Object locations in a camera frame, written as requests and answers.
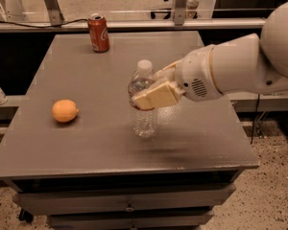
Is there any red soda can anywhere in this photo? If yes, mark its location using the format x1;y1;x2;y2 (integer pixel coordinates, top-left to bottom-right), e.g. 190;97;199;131
87;13;109;53

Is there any orange lemon fruit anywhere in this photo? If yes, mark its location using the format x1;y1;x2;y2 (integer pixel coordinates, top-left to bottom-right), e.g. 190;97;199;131
52;100;79;123

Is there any grey drawer cabinet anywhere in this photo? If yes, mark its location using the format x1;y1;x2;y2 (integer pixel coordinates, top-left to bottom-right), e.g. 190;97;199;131
0;32;258;230

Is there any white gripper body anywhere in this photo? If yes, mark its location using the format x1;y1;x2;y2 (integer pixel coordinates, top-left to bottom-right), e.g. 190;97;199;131
175;45;223;102

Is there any black cable on rail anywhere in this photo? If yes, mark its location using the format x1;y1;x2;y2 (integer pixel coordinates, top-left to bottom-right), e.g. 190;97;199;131
0;18;88;29

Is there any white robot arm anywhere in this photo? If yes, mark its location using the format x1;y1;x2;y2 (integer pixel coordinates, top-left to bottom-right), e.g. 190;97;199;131
132;2;288;110

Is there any metal frame rail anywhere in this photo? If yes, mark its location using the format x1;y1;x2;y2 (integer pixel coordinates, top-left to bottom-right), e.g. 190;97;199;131
0;0;264;32

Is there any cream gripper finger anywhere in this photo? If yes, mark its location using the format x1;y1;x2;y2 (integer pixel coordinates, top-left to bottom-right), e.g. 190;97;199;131
155;60;180;81
132;81;184;110

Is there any clear plastic water bottle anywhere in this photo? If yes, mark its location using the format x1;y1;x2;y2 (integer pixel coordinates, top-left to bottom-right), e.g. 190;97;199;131
128;59;157;138

